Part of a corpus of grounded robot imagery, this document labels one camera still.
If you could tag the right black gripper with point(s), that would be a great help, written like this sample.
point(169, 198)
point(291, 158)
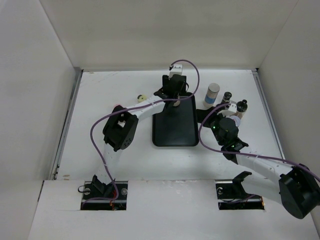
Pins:
point(213, 116)

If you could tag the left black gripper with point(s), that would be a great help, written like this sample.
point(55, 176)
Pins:
point(166, 81)

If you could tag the yellow cap spice bottle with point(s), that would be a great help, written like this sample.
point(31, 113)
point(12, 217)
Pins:
point(141, 98)

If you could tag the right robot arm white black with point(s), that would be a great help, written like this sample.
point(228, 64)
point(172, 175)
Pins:
point(290, 184)

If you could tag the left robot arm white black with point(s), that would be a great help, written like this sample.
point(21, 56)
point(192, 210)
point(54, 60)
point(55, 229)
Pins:
point(120, 128)

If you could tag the tall dark pepper grinder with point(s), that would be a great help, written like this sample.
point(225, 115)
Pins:
point(226, 97)

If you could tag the silver lid blue label jar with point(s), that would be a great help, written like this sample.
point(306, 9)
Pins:
point(211, 95)

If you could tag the black knob cap bottle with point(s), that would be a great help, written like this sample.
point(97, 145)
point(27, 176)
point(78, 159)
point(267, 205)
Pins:
point(241, 108)

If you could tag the black plastic tray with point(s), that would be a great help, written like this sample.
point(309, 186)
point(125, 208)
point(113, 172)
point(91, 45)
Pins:
point(176, 126)

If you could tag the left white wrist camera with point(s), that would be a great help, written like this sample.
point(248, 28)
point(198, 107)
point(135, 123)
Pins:
point(175, 69)

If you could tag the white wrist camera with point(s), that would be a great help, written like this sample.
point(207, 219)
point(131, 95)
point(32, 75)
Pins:
point(175, 69)
point(231, 109)

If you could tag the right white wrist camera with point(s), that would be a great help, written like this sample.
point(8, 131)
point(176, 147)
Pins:
point(231, 109)

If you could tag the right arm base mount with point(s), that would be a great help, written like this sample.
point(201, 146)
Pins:
point(232, 196)

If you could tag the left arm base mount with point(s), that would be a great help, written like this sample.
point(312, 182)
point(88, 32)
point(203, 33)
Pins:
point(98, 196)

